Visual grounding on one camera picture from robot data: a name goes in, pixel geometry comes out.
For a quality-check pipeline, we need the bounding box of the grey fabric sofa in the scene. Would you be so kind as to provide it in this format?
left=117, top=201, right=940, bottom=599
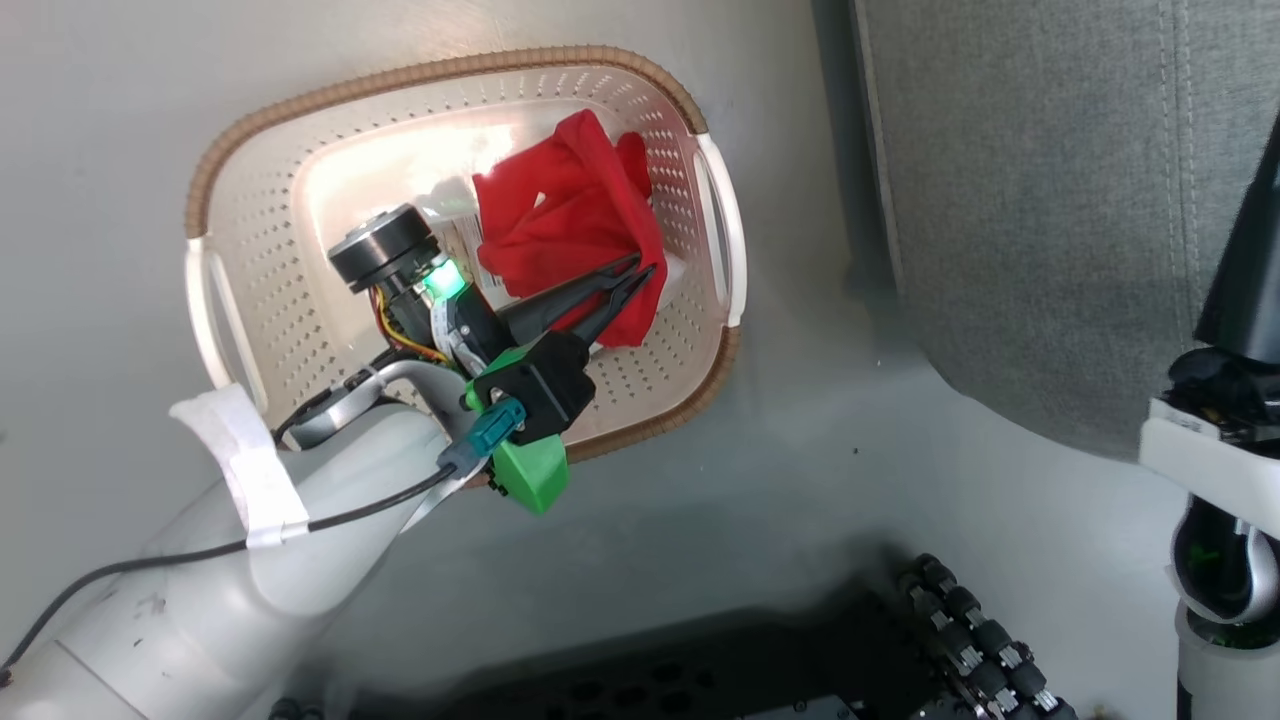
left=849, top=0, right=1280, bottom=463

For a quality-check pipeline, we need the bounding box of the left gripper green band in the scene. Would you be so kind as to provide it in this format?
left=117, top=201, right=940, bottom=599
left=430, top=252, right=658, bottom=517

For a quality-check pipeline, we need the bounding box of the white perforated laundry basket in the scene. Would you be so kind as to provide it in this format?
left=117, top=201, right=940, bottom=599
left=183, top=44, right=749, bottom=493

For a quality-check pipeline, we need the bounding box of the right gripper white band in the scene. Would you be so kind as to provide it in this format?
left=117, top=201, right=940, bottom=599
left=1139, top=118, right=1280, bottom=513

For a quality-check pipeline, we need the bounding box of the teal left camera cable plug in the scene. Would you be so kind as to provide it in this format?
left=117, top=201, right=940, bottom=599
left=436, top=397, right=529, bottom=473

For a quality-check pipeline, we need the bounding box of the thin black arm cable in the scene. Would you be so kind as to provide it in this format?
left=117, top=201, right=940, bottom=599
left=0, top=463, right=461, bottom=689

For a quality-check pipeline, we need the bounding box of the white tape strap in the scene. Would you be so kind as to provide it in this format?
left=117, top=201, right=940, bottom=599
left=168, top=382, right=312, bottom=550

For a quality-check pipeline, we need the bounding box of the red garment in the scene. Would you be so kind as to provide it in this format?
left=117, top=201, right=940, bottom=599
left=471, top=107, right=670, bottom=350

